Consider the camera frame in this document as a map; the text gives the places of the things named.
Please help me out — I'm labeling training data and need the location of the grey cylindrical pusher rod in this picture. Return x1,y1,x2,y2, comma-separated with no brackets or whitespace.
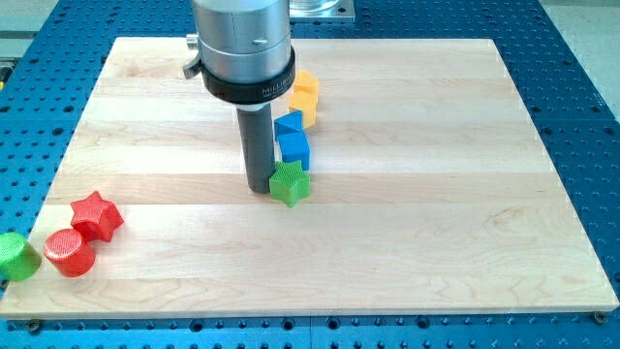
236,103,275,194

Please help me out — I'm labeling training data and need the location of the black flange ring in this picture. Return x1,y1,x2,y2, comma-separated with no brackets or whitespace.
200,48,296,105

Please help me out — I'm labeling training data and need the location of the green star block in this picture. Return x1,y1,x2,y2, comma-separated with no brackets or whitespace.
268,160,311,207

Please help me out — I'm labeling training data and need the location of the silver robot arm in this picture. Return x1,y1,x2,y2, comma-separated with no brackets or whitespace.
183,0,295,194

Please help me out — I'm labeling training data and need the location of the blue cube block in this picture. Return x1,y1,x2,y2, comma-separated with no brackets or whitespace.
278,132,310,171

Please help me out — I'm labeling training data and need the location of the red star block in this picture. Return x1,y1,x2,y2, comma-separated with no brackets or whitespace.
70,191,124,242

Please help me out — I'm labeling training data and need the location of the blue triangle block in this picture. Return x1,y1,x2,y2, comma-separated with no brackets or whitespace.
273,111,303,141

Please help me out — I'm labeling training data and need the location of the yellow front block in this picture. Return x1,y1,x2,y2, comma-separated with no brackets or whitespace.
288,91,318,129

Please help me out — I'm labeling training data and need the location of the yellow block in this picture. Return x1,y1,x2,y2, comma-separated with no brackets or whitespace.
288,91,318,129
294,70,319,103

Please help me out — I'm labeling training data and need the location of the yellow rear block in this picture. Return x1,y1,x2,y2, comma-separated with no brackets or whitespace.
294,70,319,103

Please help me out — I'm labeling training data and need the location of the wooden board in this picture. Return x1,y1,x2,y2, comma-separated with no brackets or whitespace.
1,37,619,319

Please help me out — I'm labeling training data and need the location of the red cylinder block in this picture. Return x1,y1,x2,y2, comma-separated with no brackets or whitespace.
44,229,96,277

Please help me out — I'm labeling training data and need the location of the green cylinder block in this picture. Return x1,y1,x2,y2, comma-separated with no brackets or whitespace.
1,232,42,281

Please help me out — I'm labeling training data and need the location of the transparent acrylic base plate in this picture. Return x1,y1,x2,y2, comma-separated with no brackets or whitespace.
290,0,356,22

